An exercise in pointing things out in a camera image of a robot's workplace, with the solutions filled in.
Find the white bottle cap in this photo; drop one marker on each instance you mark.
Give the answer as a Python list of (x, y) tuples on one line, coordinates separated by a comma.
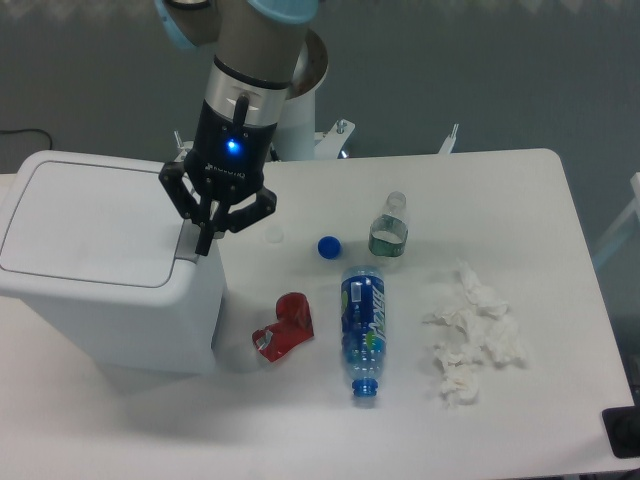
[(274, 234)]

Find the white frame at right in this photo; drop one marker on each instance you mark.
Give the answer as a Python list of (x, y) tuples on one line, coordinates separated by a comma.
[(620, 230)]

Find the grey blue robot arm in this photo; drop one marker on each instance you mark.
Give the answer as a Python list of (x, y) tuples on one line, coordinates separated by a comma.
[(257, 42)]

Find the white push-lid trash can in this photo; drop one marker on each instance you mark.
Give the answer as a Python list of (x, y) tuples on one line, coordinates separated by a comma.
[(95, 247)]

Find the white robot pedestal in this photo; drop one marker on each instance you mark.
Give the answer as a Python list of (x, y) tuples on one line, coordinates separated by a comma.
[(292, 110)]

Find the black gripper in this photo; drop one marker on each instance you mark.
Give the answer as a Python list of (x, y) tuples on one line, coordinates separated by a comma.
[(225, 165)]

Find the black device at right edge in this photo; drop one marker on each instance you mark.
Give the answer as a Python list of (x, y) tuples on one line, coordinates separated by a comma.
[(622, 428)]

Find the crushed red can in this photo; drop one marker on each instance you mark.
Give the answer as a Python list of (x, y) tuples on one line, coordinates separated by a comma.
[(291, 327)]

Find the blue plastic bottle lying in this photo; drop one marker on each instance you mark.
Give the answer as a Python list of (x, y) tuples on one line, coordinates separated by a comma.
[(363, 329)]

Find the clear green-label bottle upright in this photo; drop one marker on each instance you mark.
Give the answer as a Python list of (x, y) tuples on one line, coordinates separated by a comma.
[(388, 233)]

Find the blue bottle cap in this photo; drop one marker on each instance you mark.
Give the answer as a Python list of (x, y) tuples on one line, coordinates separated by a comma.
[(329, 247)]

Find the crumpled white tissue pile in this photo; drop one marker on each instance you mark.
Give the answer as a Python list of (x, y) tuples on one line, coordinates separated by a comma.
[(474, 330)]

